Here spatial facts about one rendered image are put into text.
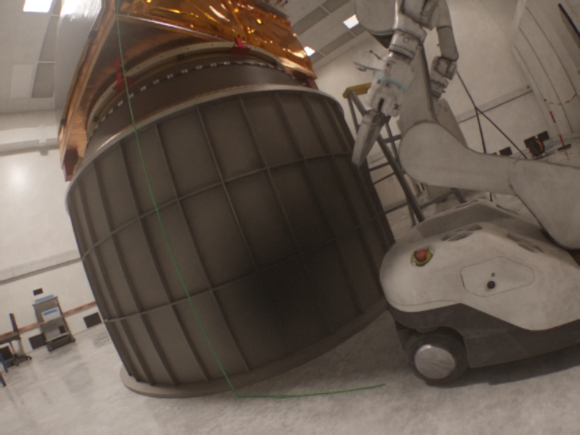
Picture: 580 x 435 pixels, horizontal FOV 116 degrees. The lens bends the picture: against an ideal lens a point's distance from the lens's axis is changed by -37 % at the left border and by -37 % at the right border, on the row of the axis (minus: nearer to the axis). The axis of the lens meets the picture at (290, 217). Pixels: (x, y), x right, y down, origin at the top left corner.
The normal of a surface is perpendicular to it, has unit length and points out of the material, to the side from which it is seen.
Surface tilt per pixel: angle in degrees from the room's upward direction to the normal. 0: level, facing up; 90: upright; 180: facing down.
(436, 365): 90
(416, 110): 90
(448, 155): 90
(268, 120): 90
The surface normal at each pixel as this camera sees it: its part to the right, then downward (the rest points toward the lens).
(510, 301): -0.59, 0.20
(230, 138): 0.30, -0.16
